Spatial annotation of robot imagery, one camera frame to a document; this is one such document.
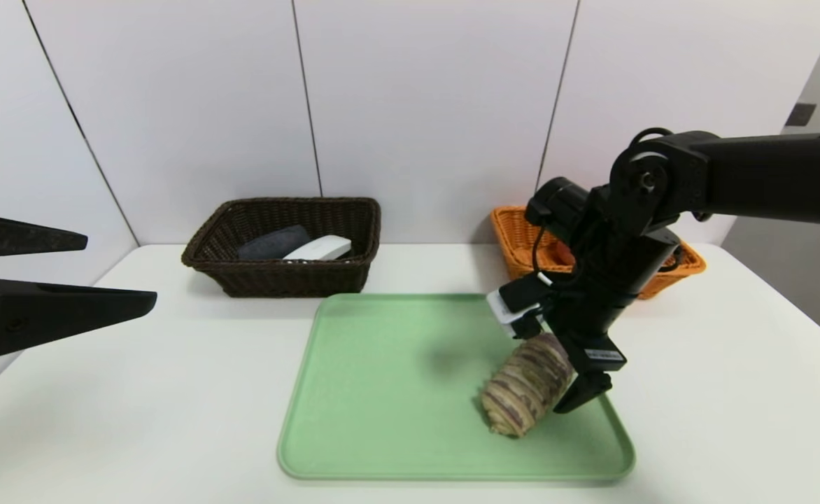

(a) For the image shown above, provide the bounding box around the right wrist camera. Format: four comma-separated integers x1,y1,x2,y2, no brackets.
486,274,554,340

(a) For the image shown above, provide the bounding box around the black right camera cable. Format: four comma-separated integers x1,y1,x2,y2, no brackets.
530,223,554,281

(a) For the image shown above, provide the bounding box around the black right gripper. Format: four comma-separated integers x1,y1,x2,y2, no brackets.
547,293,637,414

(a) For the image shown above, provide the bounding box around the dark brown wicker basket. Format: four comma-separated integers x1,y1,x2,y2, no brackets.
181,197,381,299

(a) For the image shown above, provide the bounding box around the white whiteboard eraser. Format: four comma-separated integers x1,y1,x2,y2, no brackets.
283,235,353,262

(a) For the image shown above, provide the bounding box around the orange wicker basket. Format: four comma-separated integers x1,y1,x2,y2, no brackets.
490,205,707,300

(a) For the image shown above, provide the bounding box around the light green plastic tray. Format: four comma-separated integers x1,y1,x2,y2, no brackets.
276,293,636,482

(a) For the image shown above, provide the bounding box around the striped purple bread roll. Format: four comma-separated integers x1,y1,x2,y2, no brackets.
481,332,575,438

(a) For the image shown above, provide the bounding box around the dark grey fabric pouch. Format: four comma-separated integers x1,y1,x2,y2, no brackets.
237,225,311,261

